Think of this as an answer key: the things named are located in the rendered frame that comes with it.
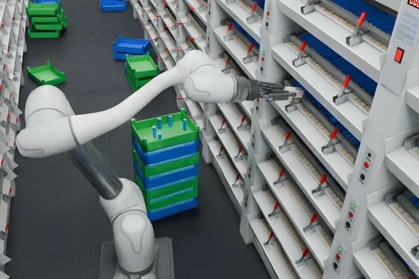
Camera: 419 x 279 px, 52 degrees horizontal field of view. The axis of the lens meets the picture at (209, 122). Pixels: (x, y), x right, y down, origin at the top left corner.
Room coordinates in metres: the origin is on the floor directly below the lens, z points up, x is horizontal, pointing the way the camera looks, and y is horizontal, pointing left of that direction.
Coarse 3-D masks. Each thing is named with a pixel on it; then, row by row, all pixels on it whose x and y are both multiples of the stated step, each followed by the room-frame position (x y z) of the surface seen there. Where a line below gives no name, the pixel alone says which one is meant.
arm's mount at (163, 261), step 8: (160, 240) 1.34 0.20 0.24; (104, 248) 1.28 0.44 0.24; (112, 248) 1.28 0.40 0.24; (160, 248) 1.29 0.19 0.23; (168, 248) 1.30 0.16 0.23; (104, 256) 1.24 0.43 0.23; (112, 256) 1.24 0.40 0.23; (160, 256) 1.25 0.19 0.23; (168, 256) 1.26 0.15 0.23; (104, 264) 1.20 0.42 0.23; (112, 264) 1.20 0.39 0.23; (160, 264) 1.21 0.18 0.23; (168, 264) 1.22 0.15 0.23; (104, 272) 1.16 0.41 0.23; (112, 272) 1.16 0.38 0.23; (160, 272) 1.18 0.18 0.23; (168, 272) 1.18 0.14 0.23
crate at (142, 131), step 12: (132, 120) 1.83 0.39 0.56; (144, 120) 1.88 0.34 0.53; (156, 120) 1.91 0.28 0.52; (180, 120) 1.97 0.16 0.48; (132, 132) 1.83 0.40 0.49; (144, 132) 1.84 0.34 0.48; (156, 132) 1.85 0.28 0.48; (168, 132) 1.85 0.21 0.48; (180, 132) 1.86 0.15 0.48; (192, 132) 1.79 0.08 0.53; (144, 144) 1.67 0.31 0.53; (156, 144) 1.70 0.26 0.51; (168, 144) 1.73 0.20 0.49
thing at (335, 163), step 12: (288, 72) 1.58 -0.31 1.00; (276, 108) 1.47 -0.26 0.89; (288, 120) 1.36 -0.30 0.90; (300, 120) 1.32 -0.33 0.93; (312, 120) 1.30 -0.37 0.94; (300, 132) 1.27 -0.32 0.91; (312, 132) 1.24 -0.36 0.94; (312, 144) 1.18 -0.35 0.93; (324, 144) 1.17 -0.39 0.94; (336, 144) 1.16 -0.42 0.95; (324, 156) 1.11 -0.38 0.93; (336, 156) 1.10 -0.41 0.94; (348, 156) 1.09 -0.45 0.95; (336, 168) 1.05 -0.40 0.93; (348, 168) 1.05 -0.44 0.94; (348, 180) 0.97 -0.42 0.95
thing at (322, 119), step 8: (288, 80) 1.54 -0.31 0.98; (304, 104) 1.38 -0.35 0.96; (312, 112) 1.33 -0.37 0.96; (320, 120) 1.27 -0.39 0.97; (328, 120) 1.25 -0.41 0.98; (320, 128) 1.24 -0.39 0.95; (328, 128) 1.23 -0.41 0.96; (328, 136) 1.19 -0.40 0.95; (336, 136) 1.18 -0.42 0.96; (344, 136) 1.16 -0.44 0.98; (344, 144) 1.13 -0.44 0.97; (352, 144) 1.12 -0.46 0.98; (352, 152) 1.09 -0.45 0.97
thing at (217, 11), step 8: (208, 0) 2.29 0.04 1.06; (208, 8) 2.28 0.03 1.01; (216, 8) 2.22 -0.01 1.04; (208, 16) 2.28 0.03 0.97; (216, 16) 2.22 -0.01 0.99; (208, 24) 2.27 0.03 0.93; (216, 40) 2.22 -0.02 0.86; (216, 48) 2.22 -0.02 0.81; (208, 104) 2.21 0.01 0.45; (208, 120) 2.21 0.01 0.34; (208, 128) 2.21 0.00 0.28; (208, 152) 2.21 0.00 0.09; (208, 160) 2.21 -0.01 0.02
